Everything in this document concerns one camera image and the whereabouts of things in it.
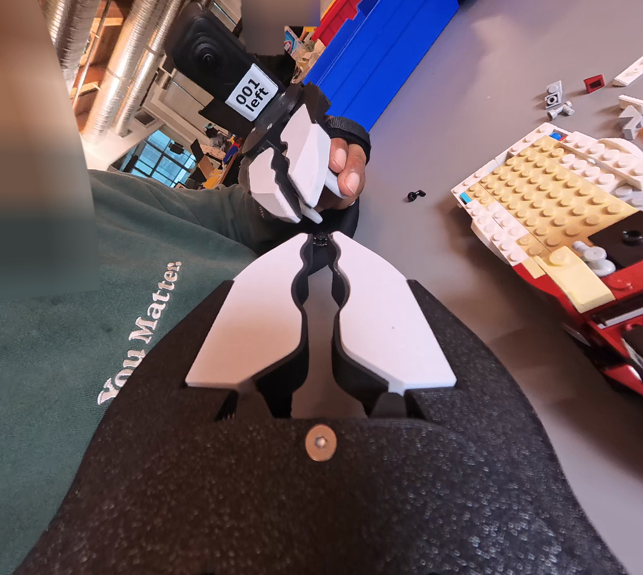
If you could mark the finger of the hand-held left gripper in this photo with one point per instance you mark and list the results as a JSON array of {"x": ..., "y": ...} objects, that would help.
[
  {"x": 309, "y": 158},
  {"x": 269, "y": 188}
]

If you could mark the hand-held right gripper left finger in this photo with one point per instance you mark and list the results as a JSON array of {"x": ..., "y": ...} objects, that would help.
[{"x": 251, "y": 323}]

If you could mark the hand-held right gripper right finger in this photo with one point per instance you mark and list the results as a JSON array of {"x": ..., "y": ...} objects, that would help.
[{"x": 392, "y": 328}]

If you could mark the small black angled brick piece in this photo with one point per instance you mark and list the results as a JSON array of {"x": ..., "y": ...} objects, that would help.
[{"x": 320, "y": 239}]

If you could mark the small black knobby brick piece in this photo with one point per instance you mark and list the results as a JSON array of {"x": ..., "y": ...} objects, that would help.
[{"x": 414, "y": 195}]

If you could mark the person's left forearm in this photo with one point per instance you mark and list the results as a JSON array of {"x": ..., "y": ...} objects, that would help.
[{"x": 236, "y": 213}]

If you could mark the grey desk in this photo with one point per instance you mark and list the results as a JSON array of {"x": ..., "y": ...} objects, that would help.
[{"x": 502, "y": 42}]

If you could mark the person's left hand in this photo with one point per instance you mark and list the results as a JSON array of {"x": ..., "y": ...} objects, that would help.
[{"x": 354, "y": 173}]

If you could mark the window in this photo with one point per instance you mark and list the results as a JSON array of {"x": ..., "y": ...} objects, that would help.
[{"x": 150, "y": 158}]

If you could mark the person in green sweatshirt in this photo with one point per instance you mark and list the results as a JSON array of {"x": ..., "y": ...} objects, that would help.
[{"x": 75, "y": 333}]

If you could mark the tan white red brick vehicle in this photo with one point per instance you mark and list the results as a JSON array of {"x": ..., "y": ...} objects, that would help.
[{"x": 552, "y": 193}]

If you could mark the light grey plate brick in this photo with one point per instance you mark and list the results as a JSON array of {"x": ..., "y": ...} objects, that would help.
[{"x": 554, "y": 95}]

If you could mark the light grey tap brick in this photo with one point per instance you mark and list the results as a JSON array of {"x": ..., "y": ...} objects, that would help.
[{"x": 562, "y": 111}]

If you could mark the dark red slope brick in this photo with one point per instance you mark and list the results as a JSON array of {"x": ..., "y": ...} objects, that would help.
[{"x": 594, "y": 85}]

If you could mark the white tile brick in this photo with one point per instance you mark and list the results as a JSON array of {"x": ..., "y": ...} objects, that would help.
[{"x": 630, "y": 73}]

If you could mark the white angled bracket brick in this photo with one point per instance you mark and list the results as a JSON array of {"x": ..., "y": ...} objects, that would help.
[{"x": 632, "y": 120}]

